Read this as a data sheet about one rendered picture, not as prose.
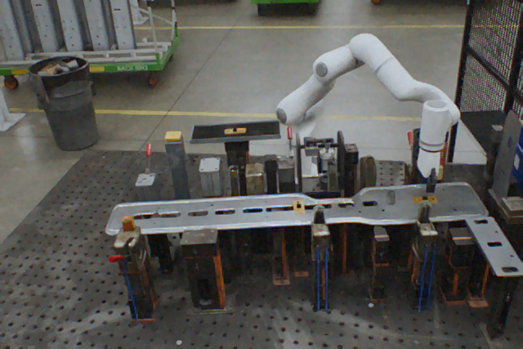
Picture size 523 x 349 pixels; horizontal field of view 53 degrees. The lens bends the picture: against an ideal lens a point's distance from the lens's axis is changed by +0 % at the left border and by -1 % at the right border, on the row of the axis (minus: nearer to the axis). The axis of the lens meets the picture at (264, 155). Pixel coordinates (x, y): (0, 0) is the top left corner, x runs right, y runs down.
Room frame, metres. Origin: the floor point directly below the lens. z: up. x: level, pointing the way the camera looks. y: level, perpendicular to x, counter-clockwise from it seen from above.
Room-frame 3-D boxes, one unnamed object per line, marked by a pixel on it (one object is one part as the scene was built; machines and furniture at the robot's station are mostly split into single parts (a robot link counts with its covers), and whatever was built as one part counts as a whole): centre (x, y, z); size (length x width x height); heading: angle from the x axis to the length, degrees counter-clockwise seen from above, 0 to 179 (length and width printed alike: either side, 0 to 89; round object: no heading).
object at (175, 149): (1.92, 0.37, 0.92); 0.08 x 0.08 x 0.44; 89
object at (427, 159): (1.57, -0.58, 1.18); 0.10 x 0.07 x 0.11; 179
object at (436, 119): (1.57, -0.59, 1.32); 0.09 x 0.08 x 0.13; 128
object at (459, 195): (1.57, -0.09, 1.00); 1.38 x 0.22 x 0.02; 89
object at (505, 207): (1.43, -0.85, 0.88); 0.08 x 0.08 x 0.36; 89
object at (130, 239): (1.40, 0.48, 0.88); 0.15 x 0.11 x 0.36; 179
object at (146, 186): (1.76, 0.47, 0.88); 0.11 x 0.10 x 0.36; 179
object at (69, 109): (4.18, 1.66, 0.36); 0.54 x 0.50 x 0.73; 168
